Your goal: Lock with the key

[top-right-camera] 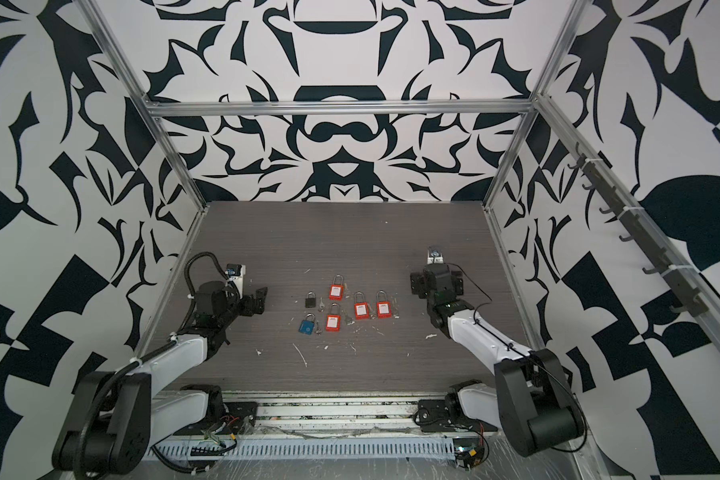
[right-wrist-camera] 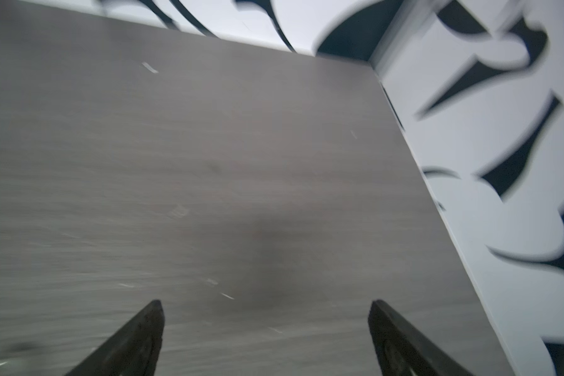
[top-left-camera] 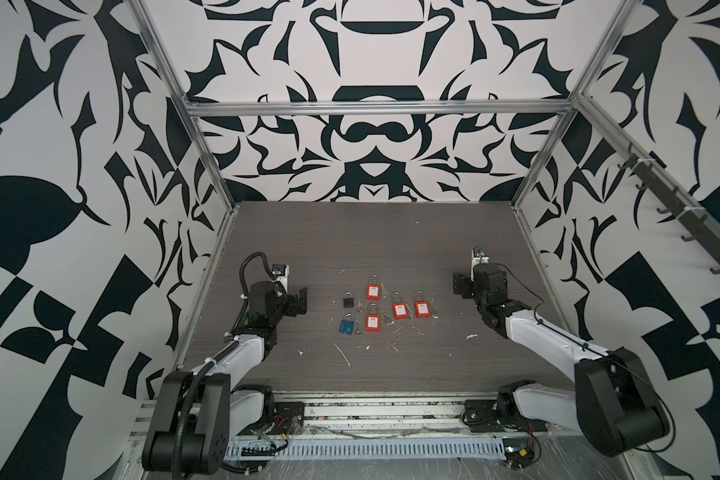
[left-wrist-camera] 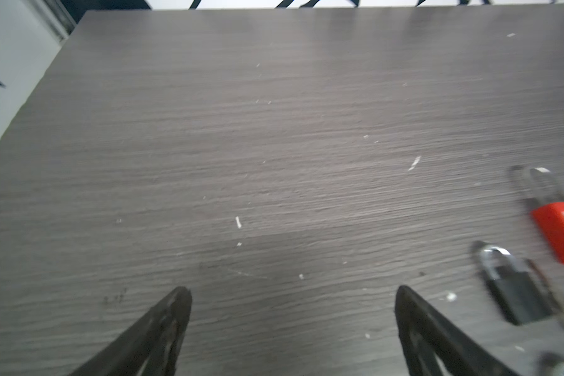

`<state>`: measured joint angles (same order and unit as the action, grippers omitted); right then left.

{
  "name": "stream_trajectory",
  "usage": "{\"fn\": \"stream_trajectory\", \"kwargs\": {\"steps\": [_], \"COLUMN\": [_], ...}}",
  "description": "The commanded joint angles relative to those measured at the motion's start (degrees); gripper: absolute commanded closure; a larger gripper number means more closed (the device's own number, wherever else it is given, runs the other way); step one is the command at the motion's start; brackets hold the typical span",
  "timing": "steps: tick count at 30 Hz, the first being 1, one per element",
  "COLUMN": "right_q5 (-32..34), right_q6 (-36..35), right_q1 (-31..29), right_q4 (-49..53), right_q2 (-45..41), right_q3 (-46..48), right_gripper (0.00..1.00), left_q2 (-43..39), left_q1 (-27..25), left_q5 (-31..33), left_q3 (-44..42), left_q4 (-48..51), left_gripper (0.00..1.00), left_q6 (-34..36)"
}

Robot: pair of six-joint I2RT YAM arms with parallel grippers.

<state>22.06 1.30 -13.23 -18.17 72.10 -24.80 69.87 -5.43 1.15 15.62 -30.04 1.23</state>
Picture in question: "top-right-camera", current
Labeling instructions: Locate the blue padlock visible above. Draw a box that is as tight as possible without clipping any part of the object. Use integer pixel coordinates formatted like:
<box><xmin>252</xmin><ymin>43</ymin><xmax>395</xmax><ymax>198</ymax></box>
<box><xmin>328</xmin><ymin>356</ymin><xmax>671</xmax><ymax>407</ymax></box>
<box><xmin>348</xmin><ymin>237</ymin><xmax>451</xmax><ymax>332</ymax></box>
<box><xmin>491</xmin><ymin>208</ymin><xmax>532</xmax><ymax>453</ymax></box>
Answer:
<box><xmin>298</xmin><ymin>313</ymin><xmax>318</xmax><ymax>335</ymax></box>

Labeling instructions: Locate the small black padlock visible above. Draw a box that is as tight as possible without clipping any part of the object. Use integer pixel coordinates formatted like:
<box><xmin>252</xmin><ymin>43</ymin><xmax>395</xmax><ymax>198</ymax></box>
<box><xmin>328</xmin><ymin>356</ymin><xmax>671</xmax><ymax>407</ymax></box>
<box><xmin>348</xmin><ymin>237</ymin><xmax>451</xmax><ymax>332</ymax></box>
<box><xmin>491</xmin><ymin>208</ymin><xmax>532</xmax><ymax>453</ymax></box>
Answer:
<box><xmin>304</xmin><ymin>291</ymin><xmax>317</xmax><ymax>309</ymax></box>

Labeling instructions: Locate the red padlock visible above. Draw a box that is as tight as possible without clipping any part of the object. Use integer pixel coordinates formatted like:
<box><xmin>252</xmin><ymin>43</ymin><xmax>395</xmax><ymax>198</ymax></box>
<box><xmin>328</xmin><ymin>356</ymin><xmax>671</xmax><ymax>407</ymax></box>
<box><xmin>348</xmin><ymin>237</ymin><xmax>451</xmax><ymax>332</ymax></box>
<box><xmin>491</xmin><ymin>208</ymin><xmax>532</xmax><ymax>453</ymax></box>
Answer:
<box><xmin>325</xmin><ymin>303</ymin><xmax>342</xmax><ymax>332</ymax></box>
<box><xmin>328</xmin><ymin>274</ymin><xmax>345</xmax><ymax>301</ymax></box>
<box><xmin>376</xmin><ymin>290</ymin><xmax>393</xmax><ymax>319</ymax></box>
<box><xmin>353</xmin><ymin>291</ymin><xmax>371</xmax><ymax>320</ymax></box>

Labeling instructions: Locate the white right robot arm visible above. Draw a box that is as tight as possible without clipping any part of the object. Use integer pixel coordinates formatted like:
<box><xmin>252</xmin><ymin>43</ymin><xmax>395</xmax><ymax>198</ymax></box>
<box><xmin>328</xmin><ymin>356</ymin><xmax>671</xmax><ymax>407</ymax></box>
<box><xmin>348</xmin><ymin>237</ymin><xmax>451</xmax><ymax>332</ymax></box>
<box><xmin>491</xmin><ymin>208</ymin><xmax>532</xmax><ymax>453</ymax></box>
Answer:
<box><xmin>410</xmin><ymin>263</ymin><xmax>588</xmax><ymax>457</ymax></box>

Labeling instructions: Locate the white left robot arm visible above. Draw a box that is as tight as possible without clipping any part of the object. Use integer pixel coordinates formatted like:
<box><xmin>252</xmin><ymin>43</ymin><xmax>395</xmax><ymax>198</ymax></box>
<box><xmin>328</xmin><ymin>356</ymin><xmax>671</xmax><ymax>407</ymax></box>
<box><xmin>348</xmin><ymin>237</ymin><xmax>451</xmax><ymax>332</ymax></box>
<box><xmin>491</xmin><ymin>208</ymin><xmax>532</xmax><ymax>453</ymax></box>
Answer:
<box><xmin>51</xmin><ymin>279</ymin><xmax>268</xmax><ymax>479</ymax></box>

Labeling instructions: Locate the black hook rack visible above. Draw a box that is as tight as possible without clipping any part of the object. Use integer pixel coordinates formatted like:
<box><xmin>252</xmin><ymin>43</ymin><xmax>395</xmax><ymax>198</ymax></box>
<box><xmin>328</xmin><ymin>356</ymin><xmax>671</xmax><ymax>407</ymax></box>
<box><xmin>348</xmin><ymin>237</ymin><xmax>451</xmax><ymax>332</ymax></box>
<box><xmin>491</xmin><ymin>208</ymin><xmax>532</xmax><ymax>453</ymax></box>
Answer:
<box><xmin>569</xmin><ymin>144</ymin><xmax>709</xmax><ymax>317</ymax></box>

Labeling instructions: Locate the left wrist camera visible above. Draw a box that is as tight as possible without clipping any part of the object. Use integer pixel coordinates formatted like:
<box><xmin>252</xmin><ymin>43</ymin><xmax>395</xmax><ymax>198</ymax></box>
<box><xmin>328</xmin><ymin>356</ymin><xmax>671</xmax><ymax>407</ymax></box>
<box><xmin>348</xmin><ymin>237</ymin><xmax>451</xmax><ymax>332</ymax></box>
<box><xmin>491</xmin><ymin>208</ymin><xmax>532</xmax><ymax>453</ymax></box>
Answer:
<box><xmin>225</xmin><ymin>263</ymin><xmax>246</xmax><ymax>296</ymax></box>

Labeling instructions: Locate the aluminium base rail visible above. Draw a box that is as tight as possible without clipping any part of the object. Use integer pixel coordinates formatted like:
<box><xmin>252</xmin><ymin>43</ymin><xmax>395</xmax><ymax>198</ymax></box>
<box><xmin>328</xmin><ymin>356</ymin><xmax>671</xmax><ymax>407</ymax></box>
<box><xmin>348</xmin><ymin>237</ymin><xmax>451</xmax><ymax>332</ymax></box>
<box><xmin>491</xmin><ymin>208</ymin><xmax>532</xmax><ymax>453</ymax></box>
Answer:
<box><xmin>131</xmin><ymin>392</ymin><xmax>589</xmax><ymax>436</ymax></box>

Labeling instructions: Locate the white slotted cable duct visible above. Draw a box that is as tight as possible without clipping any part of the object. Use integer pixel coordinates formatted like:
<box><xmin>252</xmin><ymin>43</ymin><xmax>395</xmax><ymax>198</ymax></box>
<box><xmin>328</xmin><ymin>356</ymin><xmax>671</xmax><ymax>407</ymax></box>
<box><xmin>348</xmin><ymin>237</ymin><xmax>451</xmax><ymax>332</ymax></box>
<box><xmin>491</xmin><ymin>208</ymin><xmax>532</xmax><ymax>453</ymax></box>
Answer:
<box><xmin>158</xmin><ymin>437</ymin><xmax>456</xmax><ymax>462</ymax></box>

